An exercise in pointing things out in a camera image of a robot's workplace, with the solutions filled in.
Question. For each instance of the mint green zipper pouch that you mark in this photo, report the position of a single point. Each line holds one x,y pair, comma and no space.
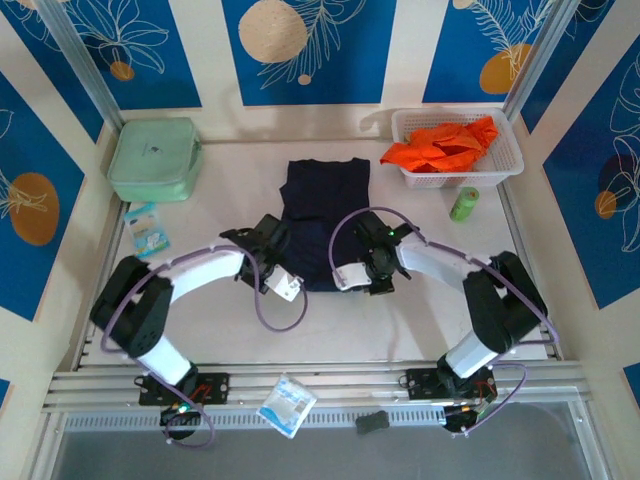
150,155

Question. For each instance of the blue white wipes packet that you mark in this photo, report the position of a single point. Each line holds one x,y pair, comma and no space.
147,232

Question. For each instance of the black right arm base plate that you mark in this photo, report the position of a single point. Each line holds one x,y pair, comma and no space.
422,385

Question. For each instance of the aluminium corner post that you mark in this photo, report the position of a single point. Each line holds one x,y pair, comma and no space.
540,55
82,60

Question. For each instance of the black controller board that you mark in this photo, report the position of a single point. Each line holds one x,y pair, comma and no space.
180,417
465,420

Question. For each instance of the aluminium frame rail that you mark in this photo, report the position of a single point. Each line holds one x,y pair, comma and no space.
350,385

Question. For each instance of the aluminium table side rail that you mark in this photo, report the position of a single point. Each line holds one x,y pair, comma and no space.
515,220
116,225

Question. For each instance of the navy blue t-shirt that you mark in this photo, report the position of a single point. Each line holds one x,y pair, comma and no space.
325,190

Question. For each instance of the white perforated plastic basket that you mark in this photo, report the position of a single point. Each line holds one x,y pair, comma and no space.
505,155

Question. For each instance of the small black foam piece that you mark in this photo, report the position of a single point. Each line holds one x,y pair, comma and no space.
372,422

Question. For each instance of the blue white plastic sachet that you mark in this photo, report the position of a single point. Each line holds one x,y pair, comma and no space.
285,405

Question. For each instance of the orange t-shirt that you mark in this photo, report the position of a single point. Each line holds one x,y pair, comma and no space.
435,152

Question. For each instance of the green tape roll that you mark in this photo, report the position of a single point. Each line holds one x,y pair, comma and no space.
465,205

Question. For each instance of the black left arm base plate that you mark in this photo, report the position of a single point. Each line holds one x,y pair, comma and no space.
215,387

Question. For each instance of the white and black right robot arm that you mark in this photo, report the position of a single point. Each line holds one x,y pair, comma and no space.
435,260

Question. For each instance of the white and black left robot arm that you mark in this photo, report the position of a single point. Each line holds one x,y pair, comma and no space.
205,272

